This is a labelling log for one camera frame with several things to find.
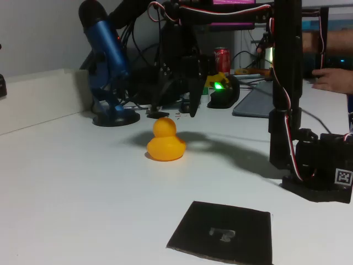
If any small black object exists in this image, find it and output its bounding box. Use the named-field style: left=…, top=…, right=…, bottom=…
left=0, top=73, right=8, bottom=98

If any black bulky device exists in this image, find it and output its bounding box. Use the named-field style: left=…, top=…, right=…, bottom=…
left=129, top=66, right=191, bottom=107

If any person's left hand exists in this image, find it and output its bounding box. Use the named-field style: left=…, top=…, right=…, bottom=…
left=311, top=67, right=353, bottom=93

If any red soda can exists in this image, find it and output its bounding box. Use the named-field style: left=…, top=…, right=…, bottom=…
left=213, top=46, right=231, bottom=75

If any black cardboard square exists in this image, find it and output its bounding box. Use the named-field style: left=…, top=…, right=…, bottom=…
left=165, top=200, right=274, bottom=265

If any person's right forearm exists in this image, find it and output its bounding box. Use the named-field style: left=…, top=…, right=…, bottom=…
left=302, top=28, right=353, bottom=54

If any grey keyboard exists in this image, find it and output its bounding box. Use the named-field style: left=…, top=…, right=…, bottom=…
left=232, top=81, right=276, bottom=119

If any black white marker tag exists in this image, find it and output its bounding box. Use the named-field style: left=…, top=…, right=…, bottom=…
left=334, top=168, right=353, bottom=186

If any white machine enclosure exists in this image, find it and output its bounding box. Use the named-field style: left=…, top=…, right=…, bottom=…
left=264, top=27, right=276, bottom=70

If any flat black plastic piece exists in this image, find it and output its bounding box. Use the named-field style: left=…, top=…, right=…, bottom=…
left=146, top=109, right=170, bottom=119

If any black power cable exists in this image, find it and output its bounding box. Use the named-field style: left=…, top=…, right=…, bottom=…
left=300, top=107, right=333, bottom=135

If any yellow rubber duck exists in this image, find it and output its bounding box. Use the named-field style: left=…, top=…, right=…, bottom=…
left=146, top=117, right=187, bottom=162

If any blue desk microphone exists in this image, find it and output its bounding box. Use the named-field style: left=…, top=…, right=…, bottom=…
left=78, top=0, right=141, bottom=128

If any black leader arm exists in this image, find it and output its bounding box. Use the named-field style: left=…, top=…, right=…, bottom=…
left=302, top=6, right=330, bottom=71

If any black computer mouse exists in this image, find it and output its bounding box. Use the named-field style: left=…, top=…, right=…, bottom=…
left=206, top=74, right=240, bottom=109

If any black hanging cable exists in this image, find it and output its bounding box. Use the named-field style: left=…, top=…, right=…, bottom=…
left=154, top=8, right=163, bottom=67

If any yellow gripper camera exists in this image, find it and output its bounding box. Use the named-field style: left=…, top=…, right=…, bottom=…
left=205, top=72, right=231, bottom=91

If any monitor with pink screen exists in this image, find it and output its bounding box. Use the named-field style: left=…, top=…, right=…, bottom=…
left=205, top=0, right=256, bottom=31

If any white rectangular box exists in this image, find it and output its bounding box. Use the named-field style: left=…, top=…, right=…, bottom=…
left=0, top=68, right=93, bottom=136

